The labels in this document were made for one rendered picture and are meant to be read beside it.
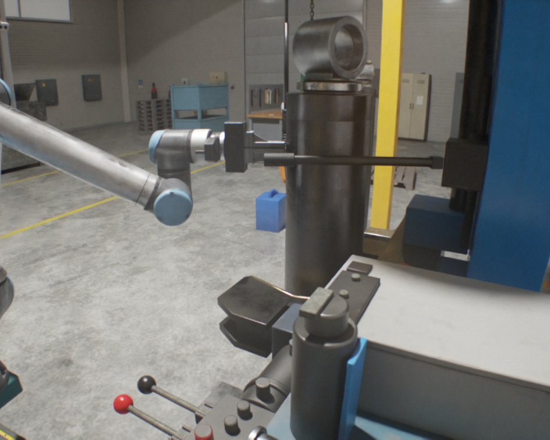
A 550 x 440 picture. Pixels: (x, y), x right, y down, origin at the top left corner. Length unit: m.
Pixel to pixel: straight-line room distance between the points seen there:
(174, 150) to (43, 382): 1.75
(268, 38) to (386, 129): 10.03
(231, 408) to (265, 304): 0.34
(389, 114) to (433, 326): 3.05
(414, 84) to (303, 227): 10.23
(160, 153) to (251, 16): 12.70
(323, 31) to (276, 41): 12.18
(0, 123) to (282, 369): 0.79
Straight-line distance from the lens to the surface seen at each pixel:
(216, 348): 2.41
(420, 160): 0.81
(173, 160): 1.04
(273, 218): 3.97
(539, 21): 0.84
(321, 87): 0.91
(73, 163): 0.94
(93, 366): 2.45
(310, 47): 0.94
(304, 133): 0.91
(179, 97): 9.07
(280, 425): 0.57
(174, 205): 0.92
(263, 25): 13.38
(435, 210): 1.06
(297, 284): 1.04
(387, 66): 3.52
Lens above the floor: 1.49
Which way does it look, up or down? 20 degrees down
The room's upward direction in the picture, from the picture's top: straight up
